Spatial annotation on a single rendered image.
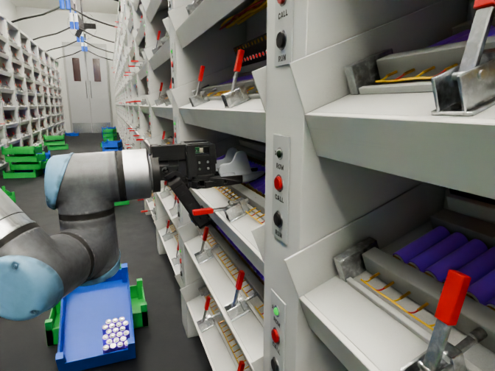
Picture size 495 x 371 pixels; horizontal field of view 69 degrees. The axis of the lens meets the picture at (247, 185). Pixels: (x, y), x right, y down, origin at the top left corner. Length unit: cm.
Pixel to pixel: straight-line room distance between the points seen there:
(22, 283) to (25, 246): 5
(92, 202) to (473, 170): 55
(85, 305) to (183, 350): 36
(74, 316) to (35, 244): 77
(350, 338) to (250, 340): 34
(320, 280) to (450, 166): 22
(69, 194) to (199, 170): 22
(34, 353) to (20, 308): 79
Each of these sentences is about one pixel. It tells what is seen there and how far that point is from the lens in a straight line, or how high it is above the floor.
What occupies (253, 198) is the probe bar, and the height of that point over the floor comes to 56.
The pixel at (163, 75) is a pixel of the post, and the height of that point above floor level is 85.
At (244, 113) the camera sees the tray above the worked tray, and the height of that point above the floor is 71.
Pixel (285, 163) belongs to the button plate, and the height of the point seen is 66.
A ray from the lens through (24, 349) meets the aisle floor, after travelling 138.
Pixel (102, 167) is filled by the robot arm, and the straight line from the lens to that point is 64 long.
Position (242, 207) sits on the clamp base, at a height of 54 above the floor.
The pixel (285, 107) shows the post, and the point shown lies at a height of 72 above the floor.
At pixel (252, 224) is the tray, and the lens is 60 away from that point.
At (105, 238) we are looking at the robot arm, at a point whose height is 50.
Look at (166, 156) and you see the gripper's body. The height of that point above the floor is 63.
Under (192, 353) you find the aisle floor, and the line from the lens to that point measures 120.
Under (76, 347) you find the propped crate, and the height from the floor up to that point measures 3.
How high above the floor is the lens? 72
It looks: 13 degrees down
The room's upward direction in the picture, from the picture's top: straight up
